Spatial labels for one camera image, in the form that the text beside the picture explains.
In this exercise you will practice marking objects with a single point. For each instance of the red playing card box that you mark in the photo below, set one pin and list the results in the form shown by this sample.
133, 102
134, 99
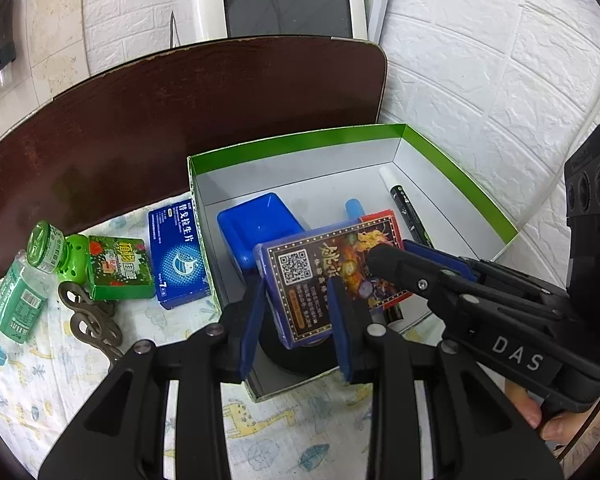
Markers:
380, 222

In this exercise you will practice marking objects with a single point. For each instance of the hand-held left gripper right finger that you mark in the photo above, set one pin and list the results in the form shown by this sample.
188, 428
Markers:
342, 330

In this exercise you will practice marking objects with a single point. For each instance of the giraffe printed white cloth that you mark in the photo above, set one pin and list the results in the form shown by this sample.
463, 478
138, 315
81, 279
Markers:
30, 410

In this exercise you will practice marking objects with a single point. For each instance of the blue square plastic container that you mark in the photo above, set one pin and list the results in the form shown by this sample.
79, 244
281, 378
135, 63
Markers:
260, 220

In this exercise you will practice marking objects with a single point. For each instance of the dark brown wooden board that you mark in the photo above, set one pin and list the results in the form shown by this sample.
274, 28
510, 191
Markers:
180, 110

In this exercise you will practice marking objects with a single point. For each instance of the white microwave oven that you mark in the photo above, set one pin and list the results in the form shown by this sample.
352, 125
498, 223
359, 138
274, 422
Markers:
205, 0

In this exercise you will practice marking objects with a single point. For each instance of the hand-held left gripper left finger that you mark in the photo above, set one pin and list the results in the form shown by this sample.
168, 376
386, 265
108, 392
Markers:
250, 330

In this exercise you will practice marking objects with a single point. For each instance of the small green printed box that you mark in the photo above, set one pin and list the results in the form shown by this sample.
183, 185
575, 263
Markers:
120, 270

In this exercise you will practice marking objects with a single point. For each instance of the white capped black marker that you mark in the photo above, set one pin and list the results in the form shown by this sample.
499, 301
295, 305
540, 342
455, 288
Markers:
405, 205

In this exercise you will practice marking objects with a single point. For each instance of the blue capped black marker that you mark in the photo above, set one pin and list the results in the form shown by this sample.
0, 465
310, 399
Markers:
354, 209

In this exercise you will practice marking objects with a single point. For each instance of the person's right hand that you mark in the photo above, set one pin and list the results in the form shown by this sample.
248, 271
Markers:
555, 427

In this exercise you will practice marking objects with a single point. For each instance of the green cardboard box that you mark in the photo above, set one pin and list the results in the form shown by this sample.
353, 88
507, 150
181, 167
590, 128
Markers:
300, 142

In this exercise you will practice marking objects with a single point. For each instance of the green repellent bottle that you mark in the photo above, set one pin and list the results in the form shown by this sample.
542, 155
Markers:
45, 242

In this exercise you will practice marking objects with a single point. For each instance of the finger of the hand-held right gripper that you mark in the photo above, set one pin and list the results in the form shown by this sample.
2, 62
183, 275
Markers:
445, 259
400, 265

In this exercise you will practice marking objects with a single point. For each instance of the blue playing card box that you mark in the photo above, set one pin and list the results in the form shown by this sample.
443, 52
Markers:
305, 305

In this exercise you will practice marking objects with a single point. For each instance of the black tape roll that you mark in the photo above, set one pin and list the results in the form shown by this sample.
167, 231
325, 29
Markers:
290, 360

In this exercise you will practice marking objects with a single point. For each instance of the blue medicine box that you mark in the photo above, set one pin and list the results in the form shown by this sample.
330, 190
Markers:
180, 250

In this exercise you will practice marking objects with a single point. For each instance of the green label plastic water bottle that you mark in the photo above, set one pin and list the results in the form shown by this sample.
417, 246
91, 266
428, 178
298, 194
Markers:
17, 305

